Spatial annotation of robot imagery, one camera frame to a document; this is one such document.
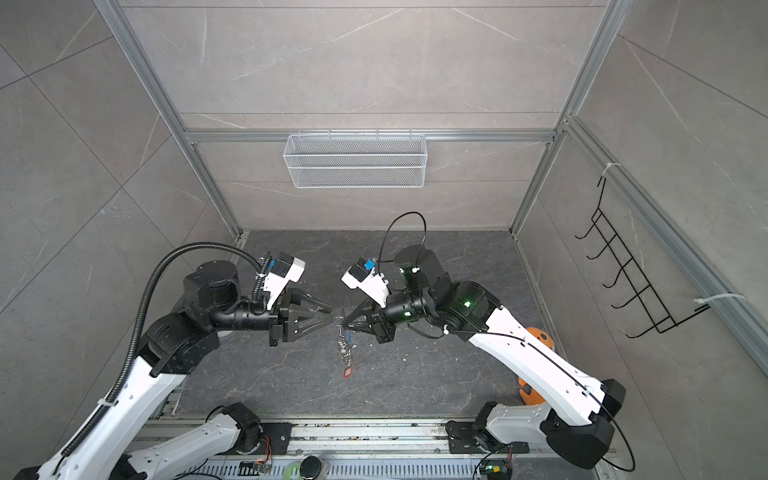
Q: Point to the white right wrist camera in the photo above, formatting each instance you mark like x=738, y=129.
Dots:
x=363, y=275

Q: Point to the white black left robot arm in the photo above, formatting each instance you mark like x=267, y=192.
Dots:
x=163, y=357

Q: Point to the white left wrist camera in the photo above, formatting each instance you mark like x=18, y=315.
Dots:
x=282, y=270

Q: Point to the white wire mesh basket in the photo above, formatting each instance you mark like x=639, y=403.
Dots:
x=365, y=160

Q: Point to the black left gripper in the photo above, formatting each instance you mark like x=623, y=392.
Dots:
x=280, y=314

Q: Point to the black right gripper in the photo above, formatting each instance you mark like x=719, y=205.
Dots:
x=380, y=324

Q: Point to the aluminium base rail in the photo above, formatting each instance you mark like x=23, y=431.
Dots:
x=387, y=449

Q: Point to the black wire hook rack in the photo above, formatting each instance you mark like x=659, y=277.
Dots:
x=630, y=272

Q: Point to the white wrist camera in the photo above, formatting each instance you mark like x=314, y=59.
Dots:
x=282, y=270
x=363, y=275

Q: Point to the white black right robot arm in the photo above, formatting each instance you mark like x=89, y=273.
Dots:
x=576, y=417

